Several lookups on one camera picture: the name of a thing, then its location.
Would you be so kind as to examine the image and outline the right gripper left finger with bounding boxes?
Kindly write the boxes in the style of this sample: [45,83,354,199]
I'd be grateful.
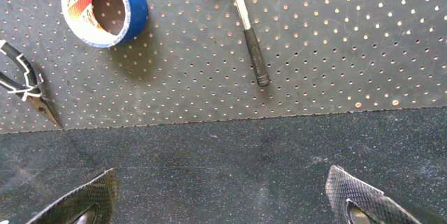
[25,167,120,224]

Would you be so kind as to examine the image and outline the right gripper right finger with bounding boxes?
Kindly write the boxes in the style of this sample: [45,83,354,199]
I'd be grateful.
[325,165,424,224]

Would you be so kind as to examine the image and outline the hammer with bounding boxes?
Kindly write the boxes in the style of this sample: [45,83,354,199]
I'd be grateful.
[223,0,272,88]

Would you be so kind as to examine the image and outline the roll of blue tape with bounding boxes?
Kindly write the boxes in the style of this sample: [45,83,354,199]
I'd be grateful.
[60,0,149,49]

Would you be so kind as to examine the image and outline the black pegboard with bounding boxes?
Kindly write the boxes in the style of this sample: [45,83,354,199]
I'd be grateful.
[0,0,447,135]

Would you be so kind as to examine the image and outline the black pliers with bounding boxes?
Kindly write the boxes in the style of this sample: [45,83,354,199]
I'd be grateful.
[0,38,63,130]

